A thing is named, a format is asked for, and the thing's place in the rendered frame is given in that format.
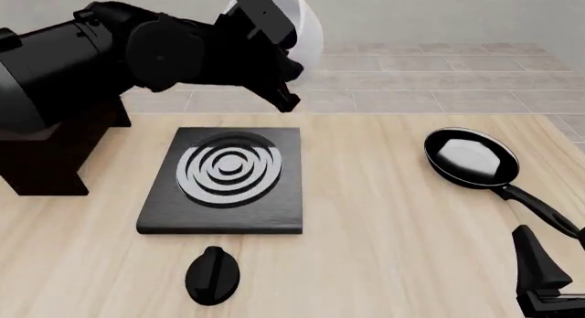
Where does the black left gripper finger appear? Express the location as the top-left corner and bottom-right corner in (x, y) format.
(248, 78), (302, 114)
(279, 48), (306, 83)

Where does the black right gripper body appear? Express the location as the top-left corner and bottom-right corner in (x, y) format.
(516, 285), (585, 318)

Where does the white bowl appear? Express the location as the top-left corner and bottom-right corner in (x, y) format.
(272, 0), (325, 70)

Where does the black frying pan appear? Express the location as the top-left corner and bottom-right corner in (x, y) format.
(423, 126), (581, 239)

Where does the flat black stove plate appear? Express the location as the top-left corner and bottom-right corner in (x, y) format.
(136, 126), (304, 236)

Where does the round black stove knob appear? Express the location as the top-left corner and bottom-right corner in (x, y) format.
(184, 245), (241, 307)

